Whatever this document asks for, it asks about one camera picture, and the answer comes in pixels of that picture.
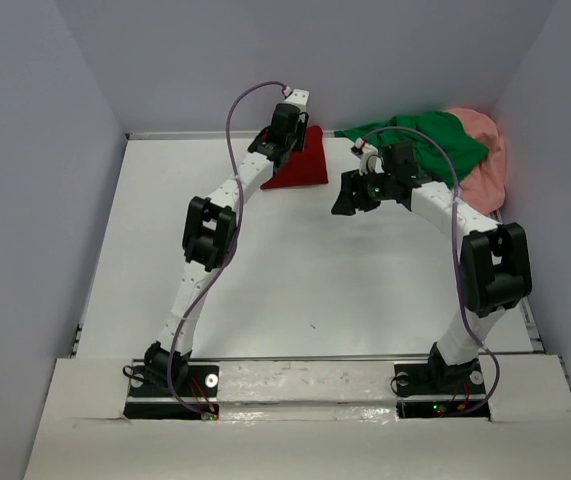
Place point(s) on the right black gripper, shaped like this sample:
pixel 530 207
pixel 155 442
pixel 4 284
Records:
pixel 346 202

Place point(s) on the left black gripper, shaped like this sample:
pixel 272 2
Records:
pixel 301 128

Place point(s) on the red t shirt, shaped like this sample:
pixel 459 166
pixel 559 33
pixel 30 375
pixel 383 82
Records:
pixel 304 169

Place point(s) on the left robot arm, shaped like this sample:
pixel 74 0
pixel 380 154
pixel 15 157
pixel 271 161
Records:
pixel 210 238

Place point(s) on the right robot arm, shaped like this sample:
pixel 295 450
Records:
pixel 491 260

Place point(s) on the green t shirt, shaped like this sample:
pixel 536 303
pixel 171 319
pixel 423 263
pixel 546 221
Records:
pixel 445 129

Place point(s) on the pink t shirt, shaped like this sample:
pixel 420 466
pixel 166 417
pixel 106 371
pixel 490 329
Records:
pixel 484 187

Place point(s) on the white front cover board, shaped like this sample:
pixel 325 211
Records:
pixel 304 420

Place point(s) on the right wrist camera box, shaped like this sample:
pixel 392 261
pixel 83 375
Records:
pixel 369 159

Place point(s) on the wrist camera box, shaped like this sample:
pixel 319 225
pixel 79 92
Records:
pixel 296 97
pixel 369 159

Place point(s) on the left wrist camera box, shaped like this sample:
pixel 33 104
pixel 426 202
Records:
pixel 296 97

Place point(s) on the aluminium right table rail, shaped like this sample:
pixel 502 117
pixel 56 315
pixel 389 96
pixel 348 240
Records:
pixel 516 332

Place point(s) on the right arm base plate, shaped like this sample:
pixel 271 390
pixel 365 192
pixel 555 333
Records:
pixel 421 397

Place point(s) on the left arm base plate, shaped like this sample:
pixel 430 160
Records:
pixel 150 399

